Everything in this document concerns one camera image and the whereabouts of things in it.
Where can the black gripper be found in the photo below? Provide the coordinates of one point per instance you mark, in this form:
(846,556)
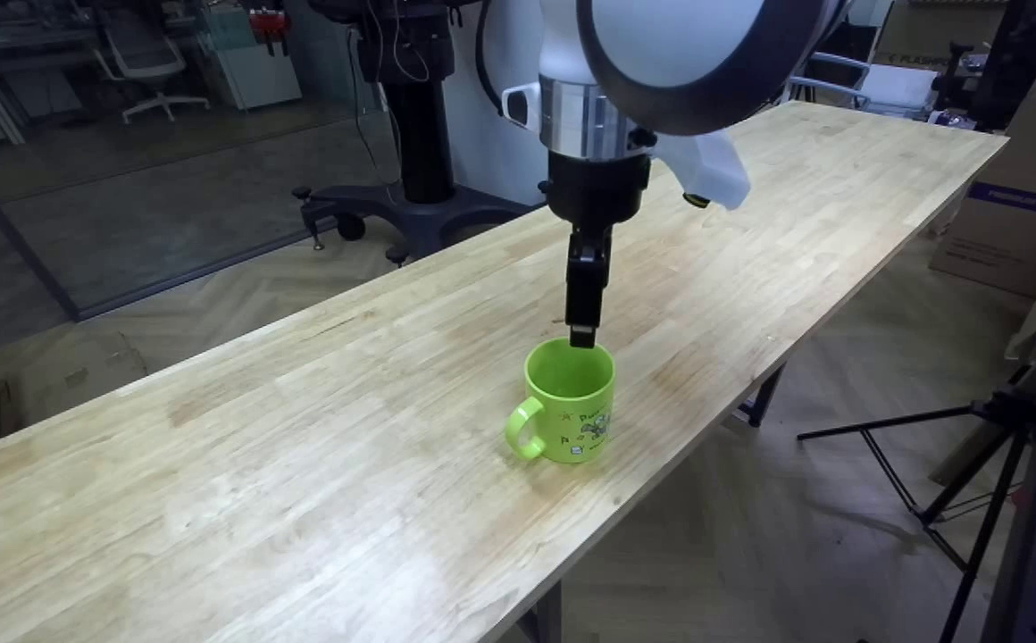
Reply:
(598,189)

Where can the green plastic mug with print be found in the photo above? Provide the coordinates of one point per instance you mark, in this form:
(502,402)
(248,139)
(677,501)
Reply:
(573,414)

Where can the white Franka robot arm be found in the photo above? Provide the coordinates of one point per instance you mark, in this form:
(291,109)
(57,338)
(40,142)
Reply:
(685,48)

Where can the white partition panel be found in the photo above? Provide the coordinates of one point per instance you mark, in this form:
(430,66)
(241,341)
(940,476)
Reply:
(486,142)

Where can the black table leg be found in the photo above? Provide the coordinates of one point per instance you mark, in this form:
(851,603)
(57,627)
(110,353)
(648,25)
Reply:
(767,396)

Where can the grey chair with armrests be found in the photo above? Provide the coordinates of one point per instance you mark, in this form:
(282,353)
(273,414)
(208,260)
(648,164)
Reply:
(887,88)

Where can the white storage cabinet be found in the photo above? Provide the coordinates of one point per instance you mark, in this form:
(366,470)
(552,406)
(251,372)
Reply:
(251,72)

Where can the red object on cabinet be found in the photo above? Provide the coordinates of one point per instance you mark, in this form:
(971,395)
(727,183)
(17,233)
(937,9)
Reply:
(269,21)

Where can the dark grey floor mat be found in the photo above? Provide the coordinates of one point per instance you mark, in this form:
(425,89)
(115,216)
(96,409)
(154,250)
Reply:
(148,216)

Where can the black tripod stand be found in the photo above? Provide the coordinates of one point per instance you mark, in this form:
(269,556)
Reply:
(995,412)

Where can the white office swivel chair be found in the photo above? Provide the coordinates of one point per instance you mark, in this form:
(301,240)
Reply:
(146,56)

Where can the black pedestal stand on wheels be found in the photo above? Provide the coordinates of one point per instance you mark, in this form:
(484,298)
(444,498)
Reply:
(420,129)

